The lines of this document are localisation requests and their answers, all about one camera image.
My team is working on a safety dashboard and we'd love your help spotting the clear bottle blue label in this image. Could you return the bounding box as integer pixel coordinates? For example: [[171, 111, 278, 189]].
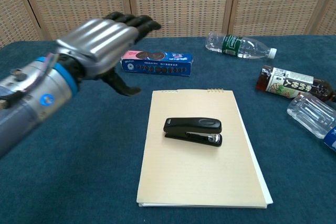
[[286, 93, 336, 153]]

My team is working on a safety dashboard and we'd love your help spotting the dark tea bottle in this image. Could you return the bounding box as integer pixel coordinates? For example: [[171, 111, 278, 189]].
[[255, 65, 336, 103]]

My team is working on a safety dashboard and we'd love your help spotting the black stapler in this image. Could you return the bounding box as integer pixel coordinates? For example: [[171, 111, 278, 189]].
[[163, 116, 223, 149]]

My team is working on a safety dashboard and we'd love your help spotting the blue table mat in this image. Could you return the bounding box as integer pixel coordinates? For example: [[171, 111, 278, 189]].
[[0, 34, 336, 224]]

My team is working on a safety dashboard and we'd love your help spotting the blue cookie box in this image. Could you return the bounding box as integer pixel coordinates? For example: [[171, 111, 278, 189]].
[[121, 50, 194, 78]]

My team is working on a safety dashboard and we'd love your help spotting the yellow spiral-bound notepad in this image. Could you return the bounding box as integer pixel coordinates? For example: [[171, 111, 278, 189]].
[[136, 87, 274, 208]]

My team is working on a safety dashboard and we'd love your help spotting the clear bottle green label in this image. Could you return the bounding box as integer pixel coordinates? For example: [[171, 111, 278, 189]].
[[204, 31, 278, 60]]

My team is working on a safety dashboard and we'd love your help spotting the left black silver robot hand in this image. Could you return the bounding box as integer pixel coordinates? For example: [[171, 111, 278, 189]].
[[55, 12, 162, 97]]

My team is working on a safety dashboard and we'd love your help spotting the woven folding screen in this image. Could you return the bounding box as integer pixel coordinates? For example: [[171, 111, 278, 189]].
[[0, 0, 336, 49]]

